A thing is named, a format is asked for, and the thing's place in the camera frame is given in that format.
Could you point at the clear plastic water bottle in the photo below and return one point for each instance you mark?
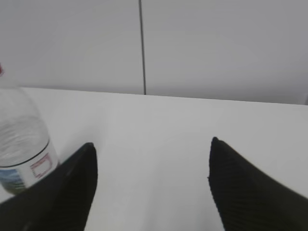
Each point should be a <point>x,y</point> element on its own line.
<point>27,154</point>

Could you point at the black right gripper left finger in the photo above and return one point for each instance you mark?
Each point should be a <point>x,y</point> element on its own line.
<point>59,202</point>

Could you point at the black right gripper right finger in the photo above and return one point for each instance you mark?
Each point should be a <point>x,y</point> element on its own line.
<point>247,199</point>

